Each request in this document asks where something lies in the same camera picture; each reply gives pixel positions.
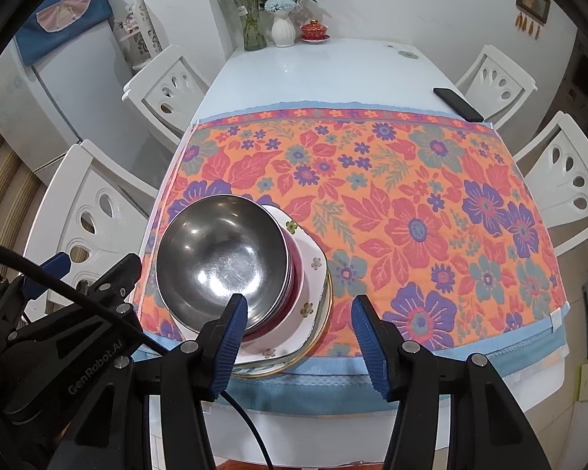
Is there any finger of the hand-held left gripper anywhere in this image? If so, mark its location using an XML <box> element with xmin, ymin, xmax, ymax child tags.
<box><xmin>78</xmin><ymin>253</ymin><xmax>143</xmax><ymax>314</ymax></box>
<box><xmin>20</xmin><ymin>252</ymin><xmax>73</xmax><ymax>302</ymax></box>

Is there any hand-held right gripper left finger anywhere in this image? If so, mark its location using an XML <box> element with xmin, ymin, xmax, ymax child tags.
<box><xmin>44</xmin><ymin>293</ymin><xmax>250</xmax><ymax>470</ymax></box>

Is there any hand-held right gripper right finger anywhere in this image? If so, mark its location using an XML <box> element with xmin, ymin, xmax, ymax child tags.
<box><xmin>350</xmin><ymin>295</ymin><xmax>552</xmax><ymax>470</ymax></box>

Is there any round blue leaf plate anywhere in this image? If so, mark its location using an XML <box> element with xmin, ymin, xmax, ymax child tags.
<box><xmin>230</xmin><ymin>274</ymin><xmax>334</xmax><ymax>378</ymax></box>

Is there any red steel bowl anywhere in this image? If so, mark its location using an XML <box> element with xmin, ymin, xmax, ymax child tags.
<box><xmin>255</xmin><ymin>206</ymin><xmax>297</xmax><ymax>338</ymax></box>

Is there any blue steel bowl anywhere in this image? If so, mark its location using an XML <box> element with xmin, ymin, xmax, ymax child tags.
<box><xmin>155</xmin><ymin>195</ymin><xmax>291</xmax><ymax>338</ymax></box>

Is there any square white flowered plate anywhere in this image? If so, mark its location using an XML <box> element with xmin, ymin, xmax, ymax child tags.
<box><xmin>230</xmin><ymin>206</ymin><xmax>330</xmax><ymax>360</ymax></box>

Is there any white dining chair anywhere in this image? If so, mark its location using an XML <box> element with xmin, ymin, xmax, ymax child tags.
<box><xmin>24</xmin><ymin>139</ymin><xmax>160</xmax><ymax>314</ymax></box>
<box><xmin>512</xmin><ymin>110</ymin><xmax>588</xmax><ymax>258</ymax></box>
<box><xmin>455</xmin><ymin>44</ymin><xmax>538</xmax><ymax>130</ymax></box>
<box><xmin>122</xmin><ymin>44</ymin><xmax>211</xmax><ymax>155</ymax></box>

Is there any floral orange tablecloth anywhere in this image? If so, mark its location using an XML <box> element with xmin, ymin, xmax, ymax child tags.
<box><xmin>137</xmin><ymin>102</ymin><xmax>569</xmax><ymax>414</ymax></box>

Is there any white refrigerator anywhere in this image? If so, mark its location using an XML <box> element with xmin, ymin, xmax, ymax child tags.
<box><xmin>0</xmin><ymin>0</ymin><xmax>143</xmax><ymax>187</ymax></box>

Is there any blue fridge cover cloth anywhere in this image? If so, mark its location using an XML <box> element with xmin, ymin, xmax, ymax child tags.
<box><xmin>15</xmin><ymin>0</ymin><xmax>114</xmax><ymax>67</ymax></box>

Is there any white ornate rack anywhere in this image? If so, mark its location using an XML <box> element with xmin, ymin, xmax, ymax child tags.
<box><xmin>115</xmin><ymin>0</ymin><xmax>160</xmax><ymax>72</ymax></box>

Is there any black smartphone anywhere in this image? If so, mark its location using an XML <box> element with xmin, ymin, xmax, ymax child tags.
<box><xmin>432</xmin><ymin>87</ymin><xmax>485</xmax><ymax>123</ymax></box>

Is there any clear glass vase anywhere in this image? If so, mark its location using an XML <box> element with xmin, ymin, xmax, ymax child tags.
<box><xmin>242</xmin><ymin>7</ymin><xmax>268</xmax><ymax>52</ymax></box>

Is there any white ribbed vase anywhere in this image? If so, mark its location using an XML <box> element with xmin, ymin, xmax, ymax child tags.
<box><xmin>271</xmin><ymin>10</ymin><xmax>296</xmax><ymax>48</ymax></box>

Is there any red lidded tea cup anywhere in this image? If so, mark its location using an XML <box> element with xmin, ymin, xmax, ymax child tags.
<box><xmin>300</xmin><ymin>20</ymin><xmax>332</xmax><ymax>43</ymax></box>

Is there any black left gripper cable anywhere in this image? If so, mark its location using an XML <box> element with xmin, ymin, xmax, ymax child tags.
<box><xmin>0</xmin><ymin>237</ymin><xmax>278</xmax><ymax>470</ymax></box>

